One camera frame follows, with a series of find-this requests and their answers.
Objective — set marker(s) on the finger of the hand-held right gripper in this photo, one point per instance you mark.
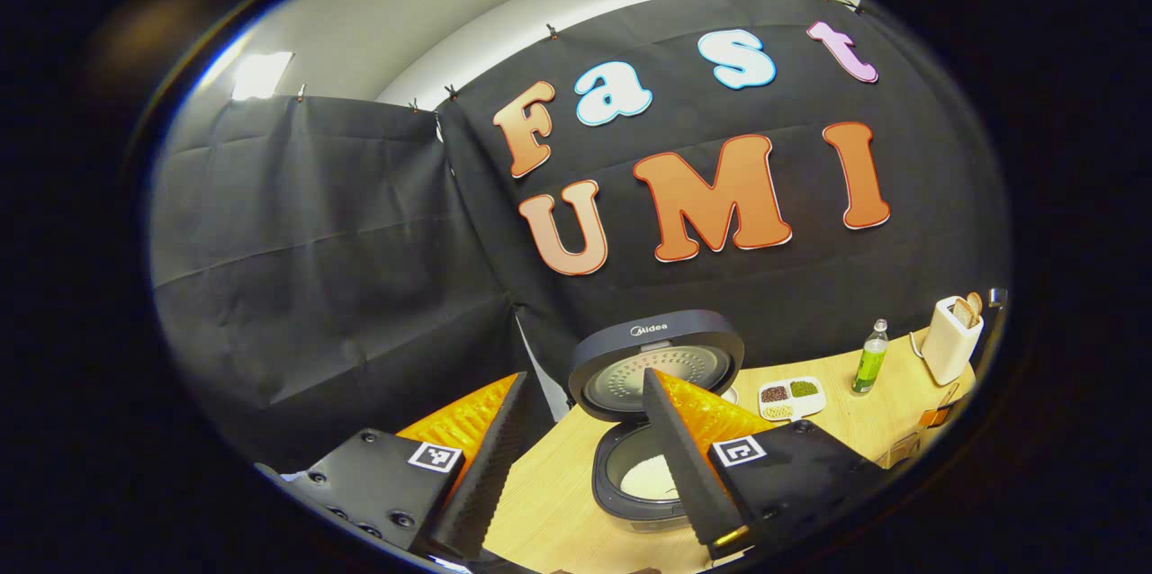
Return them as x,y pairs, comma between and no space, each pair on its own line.
936,417

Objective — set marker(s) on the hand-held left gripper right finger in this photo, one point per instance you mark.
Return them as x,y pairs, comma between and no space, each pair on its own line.
679,466

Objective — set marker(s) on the green label plastic bottle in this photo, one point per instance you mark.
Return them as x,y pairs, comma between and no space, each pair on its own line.
868,363

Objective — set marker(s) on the dark grey rice cooker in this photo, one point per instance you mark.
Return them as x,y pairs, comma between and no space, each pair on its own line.
612,376

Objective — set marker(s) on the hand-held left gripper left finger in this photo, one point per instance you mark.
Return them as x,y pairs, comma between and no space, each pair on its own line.
490,466

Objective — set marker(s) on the white round plate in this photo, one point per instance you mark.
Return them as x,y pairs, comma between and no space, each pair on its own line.
731,395

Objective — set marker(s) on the white toaster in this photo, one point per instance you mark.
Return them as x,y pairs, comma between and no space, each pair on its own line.
947,349

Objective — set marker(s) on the white rice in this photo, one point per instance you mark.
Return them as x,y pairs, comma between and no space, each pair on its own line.
646,477

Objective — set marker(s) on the toast slice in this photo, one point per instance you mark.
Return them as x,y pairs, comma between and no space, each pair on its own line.
962,313
976,302

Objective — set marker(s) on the ceiling light panel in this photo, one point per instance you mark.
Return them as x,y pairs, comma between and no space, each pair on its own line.
261,75

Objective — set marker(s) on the black backdrop cloth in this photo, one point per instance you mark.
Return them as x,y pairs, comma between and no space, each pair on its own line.
342,268

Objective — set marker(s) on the white divided bean dish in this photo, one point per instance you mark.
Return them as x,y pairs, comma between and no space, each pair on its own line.
792,399

